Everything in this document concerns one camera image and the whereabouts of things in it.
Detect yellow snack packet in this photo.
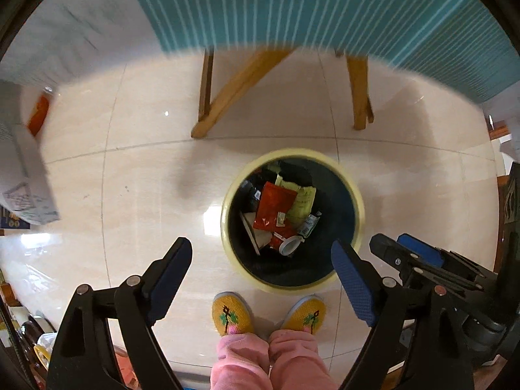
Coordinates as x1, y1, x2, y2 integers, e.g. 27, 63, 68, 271
275, 173, 302, 192

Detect red snack packet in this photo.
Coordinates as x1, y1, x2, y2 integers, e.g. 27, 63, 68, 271
252, 181, 300, 233

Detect wooden table legs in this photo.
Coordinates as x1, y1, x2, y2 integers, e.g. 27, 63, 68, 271
191, 46, 375, 139

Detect pink fleece pants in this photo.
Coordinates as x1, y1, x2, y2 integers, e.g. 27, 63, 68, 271
210, 330, 339, 390

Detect cream rimmed round trash bin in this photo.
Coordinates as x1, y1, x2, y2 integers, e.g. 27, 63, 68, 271
220, 148, 365, 295

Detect white paper sheets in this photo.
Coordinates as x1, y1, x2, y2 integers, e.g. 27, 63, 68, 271
0, 0, 160, 90

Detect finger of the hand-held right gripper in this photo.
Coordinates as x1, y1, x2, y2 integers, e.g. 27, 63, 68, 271
397, 233, 495, 279
370, 233, 485, 290

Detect beige cardboard piece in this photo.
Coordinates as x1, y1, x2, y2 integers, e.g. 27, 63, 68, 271
239, 210, 274, 257

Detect lime green packet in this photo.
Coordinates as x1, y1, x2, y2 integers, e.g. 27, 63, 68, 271
286, 186, 317, 229

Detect white round cup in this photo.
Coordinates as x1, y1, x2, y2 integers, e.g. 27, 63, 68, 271
279, 236, 304, 258

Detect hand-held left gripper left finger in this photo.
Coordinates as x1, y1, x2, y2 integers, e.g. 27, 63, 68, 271
46, 236, 193, 390

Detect yellow knitted slipper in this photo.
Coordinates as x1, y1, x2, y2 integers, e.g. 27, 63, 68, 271
212, 291, 256, 337
279, 294, 327, 336

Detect white printed tube wrapper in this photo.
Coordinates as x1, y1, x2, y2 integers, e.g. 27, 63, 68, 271
298, 210, 322, 239

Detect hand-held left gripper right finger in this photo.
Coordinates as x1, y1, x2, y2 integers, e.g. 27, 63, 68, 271
330, 240, 476, 390

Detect orange bottle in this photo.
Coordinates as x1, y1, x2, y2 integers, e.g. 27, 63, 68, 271
26, 93, 50, 137

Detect teal striped tablecloth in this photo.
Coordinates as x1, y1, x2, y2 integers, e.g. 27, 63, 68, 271
121, 0, 516, 103

